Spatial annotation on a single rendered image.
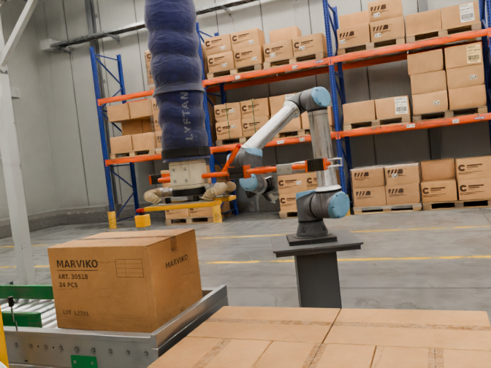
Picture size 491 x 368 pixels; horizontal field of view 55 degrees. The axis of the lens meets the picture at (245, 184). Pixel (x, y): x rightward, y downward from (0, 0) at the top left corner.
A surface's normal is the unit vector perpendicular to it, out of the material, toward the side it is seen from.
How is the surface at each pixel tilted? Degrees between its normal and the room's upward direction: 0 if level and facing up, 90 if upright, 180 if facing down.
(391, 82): 90
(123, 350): 90
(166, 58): 74
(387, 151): 90
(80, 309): 90
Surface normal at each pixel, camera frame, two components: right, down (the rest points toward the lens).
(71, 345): -0.37, 0.09
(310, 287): -0.03, 0.06
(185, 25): 0.63, 0.20
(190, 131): 0.44, -0.30
